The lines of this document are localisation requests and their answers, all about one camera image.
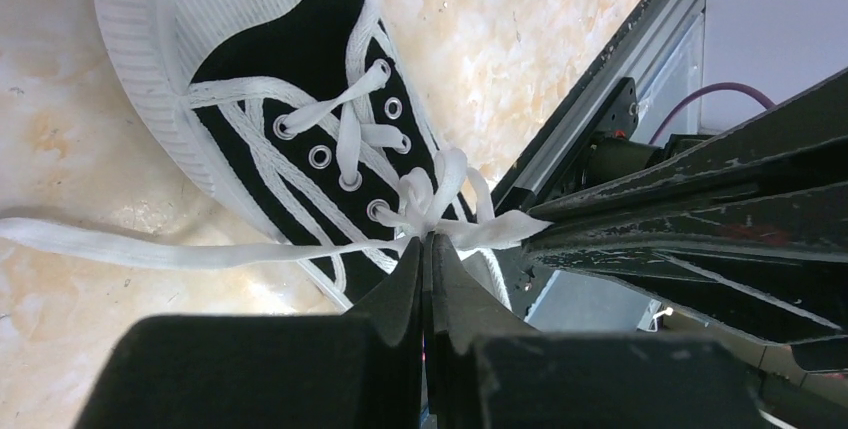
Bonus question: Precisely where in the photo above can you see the black white sneaker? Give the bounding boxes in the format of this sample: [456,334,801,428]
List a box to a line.
[1,0,546,309]

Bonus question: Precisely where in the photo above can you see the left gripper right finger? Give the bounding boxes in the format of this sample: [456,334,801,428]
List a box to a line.
[423,234,767,428]

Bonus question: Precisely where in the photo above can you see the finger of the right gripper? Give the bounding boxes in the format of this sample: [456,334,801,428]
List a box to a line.
[524,183,847,373]
[529,71,847,222]

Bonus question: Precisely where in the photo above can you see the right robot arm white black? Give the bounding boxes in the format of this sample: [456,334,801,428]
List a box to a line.
[524,72,847,373]

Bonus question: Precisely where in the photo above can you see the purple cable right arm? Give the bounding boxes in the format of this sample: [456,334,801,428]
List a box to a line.
[649,82,776,146]

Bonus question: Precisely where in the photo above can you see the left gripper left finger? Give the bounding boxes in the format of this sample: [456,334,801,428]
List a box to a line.
[76,239,423,428]

